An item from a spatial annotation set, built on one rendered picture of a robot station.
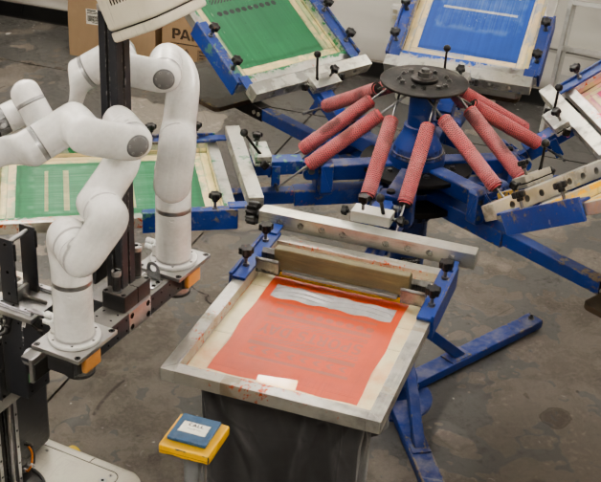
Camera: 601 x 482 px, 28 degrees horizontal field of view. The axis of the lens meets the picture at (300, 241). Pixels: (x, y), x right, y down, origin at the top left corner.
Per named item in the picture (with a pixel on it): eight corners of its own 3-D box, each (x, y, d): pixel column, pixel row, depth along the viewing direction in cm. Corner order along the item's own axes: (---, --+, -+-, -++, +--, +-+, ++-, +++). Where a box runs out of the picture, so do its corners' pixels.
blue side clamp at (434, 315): (432, 339, 331) (434, 317, 327) (414, 335, 332) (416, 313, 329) (456, 287, 356) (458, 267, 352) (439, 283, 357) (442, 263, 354)
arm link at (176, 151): (208, 44, 302) (208, 71, 285) (189, 177, 319) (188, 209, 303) (151, 35, 300) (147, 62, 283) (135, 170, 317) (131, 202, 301)
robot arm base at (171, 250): (131, 260, 322) (130, 208, 314) (157, 241, 331) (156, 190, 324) (181, 275, 316) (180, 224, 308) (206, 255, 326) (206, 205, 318)
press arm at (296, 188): (54, 217, 398) (53, 201, 395) (54, 208, 403) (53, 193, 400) (413, 201, 420) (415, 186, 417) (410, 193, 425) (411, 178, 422)
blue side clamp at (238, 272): (244, 295, 346) (245, 274, 342) (228, 292, 347) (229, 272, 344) (280, 250, 371) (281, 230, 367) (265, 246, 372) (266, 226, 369)
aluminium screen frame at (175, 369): (379, 434, 290) (381, 422, 288) (160, 380, 306) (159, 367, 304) (453, 282, 356) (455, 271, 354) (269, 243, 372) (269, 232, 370)
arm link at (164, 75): (189, 64, 301) (188, 86, 288) (117, 102, 305) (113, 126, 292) (155, 10, 294) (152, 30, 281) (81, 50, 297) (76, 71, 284)
